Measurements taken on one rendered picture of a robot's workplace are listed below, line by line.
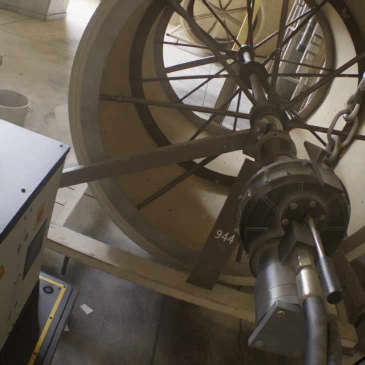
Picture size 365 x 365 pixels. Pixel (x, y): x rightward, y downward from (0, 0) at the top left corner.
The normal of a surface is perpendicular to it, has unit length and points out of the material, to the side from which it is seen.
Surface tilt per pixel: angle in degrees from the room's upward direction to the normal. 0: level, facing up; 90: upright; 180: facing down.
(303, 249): 90
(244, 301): 0
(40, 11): 90
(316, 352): 42
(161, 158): 90
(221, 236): 90
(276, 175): 48
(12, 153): 0
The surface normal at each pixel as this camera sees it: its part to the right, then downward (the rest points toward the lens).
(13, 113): 0.65, 0.54
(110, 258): 0.35, -0.83
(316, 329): -0.33, -0.77
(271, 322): -0.09, 0.42
